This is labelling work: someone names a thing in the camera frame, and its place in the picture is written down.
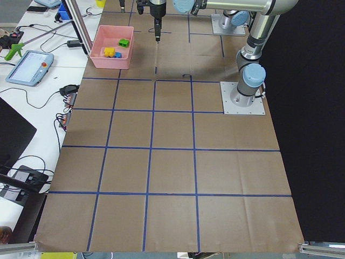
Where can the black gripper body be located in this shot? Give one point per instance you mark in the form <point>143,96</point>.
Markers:
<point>122,3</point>
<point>157,10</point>

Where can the green toy block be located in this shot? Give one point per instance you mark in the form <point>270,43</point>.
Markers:
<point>124,43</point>

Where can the yellow toy block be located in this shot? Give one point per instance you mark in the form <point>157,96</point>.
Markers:
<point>109,52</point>

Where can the blue toy block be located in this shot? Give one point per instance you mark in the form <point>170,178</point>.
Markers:
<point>117,55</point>

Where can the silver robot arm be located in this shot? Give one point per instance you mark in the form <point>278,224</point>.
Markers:
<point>192,50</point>
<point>194,6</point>

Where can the pink plastic box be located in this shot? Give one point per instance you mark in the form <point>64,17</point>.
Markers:
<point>108,36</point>

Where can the blue storage bin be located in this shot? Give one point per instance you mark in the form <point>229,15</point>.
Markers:
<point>62,14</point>

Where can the black power adapter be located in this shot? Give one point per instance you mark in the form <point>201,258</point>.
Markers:
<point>73,43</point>

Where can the teach pendant tablet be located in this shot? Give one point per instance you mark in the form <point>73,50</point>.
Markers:
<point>31,68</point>

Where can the black monitor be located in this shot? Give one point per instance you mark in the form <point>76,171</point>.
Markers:
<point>16,134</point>

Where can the black wrist camera, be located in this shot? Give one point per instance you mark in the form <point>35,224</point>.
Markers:
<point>140,4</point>

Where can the aluminium frame post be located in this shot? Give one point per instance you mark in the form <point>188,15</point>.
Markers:
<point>79,26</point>

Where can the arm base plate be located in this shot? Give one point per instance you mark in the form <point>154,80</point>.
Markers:
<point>237,104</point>
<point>230,26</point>

